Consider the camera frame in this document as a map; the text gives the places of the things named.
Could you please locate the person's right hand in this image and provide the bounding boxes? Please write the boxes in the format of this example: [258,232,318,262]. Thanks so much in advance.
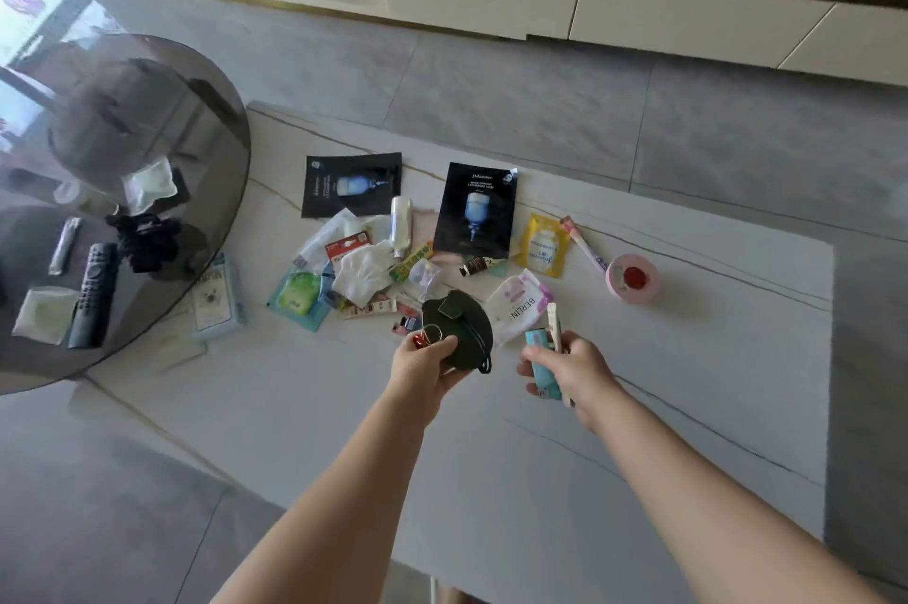
[516,330,627,432]

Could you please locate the green sachet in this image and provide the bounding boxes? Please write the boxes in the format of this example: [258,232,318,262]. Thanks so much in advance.
[267,267,333,333]

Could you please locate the round smoked glass table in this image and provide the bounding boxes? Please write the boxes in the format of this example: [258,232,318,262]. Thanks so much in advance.
[0,33,253,397]

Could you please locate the pink round container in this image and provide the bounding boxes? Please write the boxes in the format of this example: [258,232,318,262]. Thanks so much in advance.
[604,253,663,306]

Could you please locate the clear plastic packet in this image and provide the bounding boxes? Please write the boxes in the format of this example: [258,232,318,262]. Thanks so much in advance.
[291,208,364,271]

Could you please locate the black remote control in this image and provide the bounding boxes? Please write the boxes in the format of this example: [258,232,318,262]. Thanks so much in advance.
[67,242,120,351]

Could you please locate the black camera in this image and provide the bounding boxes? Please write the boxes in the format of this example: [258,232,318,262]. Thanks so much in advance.
[105,212,183,274]

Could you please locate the small dark brown tube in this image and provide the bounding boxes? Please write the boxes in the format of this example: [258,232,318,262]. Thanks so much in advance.
[458,256,509,279]

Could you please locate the person's right forearm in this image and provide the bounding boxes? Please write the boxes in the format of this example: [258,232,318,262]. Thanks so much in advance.
[587,403,891,604]

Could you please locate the white crumpled cloth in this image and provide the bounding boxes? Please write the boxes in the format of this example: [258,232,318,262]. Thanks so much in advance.
[331,239,399,309]

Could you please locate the small white bottle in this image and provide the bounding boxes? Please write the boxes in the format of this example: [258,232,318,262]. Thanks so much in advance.
[389,195,414,259]

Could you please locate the yellow sachet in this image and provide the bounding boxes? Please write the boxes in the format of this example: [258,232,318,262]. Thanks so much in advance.
[511,213,573,280]

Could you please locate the white tissue pack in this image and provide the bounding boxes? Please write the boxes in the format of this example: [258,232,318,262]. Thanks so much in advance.
[11,285,81,347]

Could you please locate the white pink wipes packet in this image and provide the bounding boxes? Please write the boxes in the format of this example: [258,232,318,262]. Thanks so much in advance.
[484,268,556,348]

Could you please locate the person's left forearm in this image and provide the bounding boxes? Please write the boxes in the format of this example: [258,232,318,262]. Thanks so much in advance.
[211,398,428,604]

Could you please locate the person's left hand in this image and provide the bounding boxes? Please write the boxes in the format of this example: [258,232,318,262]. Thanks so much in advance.
[386,333,474,429]

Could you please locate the teal cosmetic tube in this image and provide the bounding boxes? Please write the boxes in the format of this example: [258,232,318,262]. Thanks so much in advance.
[524,327,563,403]

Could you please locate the beige cosmetic tube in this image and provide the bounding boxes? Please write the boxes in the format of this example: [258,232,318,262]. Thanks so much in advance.
[338,296,400,321]

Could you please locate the dark green zip pouch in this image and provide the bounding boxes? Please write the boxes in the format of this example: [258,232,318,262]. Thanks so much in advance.
[420,290,496,375]

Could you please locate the red white sachet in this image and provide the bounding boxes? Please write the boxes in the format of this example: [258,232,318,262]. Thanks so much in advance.
[324,230,373,271]

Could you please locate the white crumpled tissue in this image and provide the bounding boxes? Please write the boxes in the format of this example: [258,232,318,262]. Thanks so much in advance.
[121,156,179,216]

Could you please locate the silver tube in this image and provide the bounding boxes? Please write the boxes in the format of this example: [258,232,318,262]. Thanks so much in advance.
[47,216,83,277]

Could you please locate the white pink slim tube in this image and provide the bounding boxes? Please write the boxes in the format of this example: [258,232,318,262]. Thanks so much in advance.
[544,302,573,409]

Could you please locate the black face mask packet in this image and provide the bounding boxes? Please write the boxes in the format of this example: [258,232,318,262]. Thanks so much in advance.
[301,152,403,220]
[433,161,519,262]

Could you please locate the small clear pouch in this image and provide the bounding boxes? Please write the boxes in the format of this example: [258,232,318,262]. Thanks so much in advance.
[408,258,444,304]

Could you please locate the yellow green stick packet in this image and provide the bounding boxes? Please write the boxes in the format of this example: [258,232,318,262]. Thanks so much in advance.
[388,241,436,284]

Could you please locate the small red lip balm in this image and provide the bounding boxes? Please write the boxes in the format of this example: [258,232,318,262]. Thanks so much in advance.
[392,315,427,350]

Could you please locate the cream low cabinet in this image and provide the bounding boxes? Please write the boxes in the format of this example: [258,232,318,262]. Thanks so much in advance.
[98,0,908,89]

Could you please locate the light blue box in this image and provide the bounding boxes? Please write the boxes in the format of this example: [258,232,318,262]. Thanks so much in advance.
[189,252,248,342]

